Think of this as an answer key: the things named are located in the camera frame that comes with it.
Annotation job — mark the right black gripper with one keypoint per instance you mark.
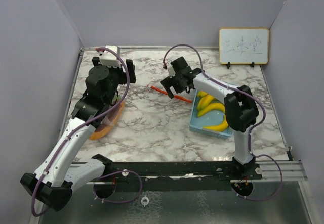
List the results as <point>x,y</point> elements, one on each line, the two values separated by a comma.
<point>168,83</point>

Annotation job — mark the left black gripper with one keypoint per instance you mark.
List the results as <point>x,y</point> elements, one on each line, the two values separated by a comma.
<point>130,69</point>

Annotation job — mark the green leaf vegetable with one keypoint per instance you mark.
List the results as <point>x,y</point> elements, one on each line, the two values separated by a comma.
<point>116,98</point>

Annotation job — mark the red orange papaya slice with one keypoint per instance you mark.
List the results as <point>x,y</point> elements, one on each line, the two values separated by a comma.
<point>114,123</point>

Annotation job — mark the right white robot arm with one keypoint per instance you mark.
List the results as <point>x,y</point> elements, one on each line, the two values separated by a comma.
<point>239,104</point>

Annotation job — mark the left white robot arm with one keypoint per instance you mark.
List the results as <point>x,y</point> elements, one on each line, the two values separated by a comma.
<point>52,183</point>

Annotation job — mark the yellow banana bunch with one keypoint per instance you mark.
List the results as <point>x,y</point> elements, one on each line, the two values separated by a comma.
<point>208,103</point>

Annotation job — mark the blue plastic basket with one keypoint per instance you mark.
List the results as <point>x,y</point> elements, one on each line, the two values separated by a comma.
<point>213,118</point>

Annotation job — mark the single yellow banana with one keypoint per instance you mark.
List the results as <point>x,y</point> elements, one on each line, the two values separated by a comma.
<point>220,127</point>

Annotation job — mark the small whiteboard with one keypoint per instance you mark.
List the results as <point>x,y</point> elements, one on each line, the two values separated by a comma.
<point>243,46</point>

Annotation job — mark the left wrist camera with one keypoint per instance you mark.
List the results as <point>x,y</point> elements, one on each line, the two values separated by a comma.
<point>108,59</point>

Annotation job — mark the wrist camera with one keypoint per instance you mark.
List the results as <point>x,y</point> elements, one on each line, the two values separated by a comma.
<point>108,59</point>
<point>169,67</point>

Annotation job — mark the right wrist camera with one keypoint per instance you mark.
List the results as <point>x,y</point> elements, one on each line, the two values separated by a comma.
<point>169,67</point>

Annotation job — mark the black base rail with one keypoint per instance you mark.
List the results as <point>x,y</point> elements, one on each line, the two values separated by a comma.
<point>174,176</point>

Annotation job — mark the white ring pull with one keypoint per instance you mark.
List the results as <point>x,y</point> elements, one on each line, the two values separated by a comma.
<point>145,201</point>

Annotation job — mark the aluminium extrusion rail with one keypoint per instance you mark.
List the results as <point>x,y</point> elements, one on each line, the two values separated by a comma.
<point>291,171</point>

